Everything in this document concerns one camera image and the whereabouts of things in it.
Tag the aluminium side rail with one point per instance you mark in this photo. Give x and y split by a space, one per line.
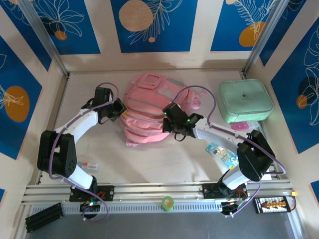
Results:
61 99

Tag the yellow power connector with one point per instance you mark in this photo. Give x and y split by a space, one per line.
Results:
295 194

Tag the green tape roll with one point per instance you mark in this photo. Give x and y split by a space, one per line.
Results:
167 203

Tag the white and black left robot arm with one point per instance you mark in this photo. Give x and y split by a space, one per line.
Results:
59 154

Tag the blue snack packet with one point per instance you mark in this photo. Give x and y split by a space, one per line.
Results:
221 152

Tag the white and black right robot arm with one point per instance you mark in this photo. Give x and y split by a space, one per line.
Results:
256 156

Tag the pink student backpack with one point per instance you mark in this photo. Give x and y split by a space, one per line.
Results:
149 99

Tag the aluminium frame rail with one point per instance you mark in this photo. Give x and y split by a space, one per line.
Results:
154 189

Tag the small circuit board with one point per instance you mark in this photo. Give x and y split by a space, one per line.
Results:
230 207
87 206

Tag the black ribbed block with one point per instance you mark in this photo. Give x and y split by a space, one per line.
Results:
43 216

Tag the mint green zip case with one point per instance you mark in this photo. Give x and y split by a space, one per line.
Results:
244 99

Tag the aluminium frame post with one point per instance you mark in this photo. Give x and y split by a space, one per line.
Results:
265 37
45 37

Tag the black power distribution board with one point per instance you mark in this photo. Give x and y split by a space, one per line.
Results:
271 205

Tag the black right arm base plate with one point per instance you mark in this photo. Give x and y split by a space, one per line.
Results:
209 190

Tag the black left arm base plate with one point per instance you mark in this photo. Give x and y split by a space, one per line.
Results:
109 193

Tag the clear box with pink contents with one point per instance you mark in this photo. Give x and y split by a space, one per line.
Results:
240 126

